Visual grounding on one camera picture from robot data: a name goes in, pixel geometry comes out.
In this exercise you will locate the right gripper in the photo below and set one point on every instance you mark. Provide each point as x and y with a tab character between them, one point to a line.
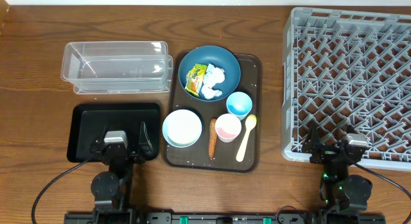
313	142

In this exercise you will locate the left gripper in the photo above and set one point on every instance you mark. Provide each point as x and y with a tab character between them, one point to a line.
142	149

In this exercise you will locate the pink plastic cup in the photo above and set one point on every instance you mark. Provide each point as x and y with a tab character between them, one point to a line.
228	127

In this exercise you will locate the light blue plastic cup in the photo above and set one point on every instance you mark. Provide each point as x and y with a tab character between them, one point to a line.
239	104

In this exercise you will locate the yellow green snack wrapper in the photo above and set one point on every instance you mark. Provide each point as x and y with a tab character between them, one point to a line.
194	79

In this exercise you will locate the white tissue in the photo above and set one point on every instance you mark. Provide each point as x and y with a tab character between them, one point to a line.
213	76

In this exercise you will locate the dark blue plate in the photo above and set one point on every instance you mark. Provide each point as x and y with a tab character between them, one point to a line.
219	57

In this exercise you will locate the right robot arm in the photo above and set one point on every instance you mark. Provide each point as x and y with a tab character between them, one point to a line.
347	193

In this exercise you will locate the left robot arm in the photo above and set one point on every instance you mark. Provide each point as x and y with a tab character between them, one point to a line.
112	188

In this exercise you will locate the black waste bin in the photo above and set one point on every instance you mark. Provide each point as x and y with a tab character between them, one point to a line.
90	120

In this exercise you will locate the grey dishwasher rack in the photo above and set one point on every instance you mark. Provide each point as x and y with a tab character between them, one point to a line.
345	68

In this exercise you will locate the clear plastic waste bin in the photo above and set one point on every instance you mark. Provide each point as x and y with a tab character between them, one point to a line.
117	67

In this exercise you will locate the light blue bowl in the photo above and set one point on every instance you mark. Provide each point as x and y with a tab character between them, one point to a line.
182	128

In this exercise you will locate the pale yellow plastic spoon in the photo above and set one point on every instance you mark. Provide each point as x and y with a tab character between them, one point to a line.
250	124

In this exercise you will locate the orange carrot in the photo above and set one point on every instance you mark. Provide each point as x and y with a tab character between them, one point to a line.
212	138

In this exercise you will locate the dark brown serving tray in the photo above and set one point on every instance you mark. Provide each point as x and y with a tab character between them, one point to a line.
196	156

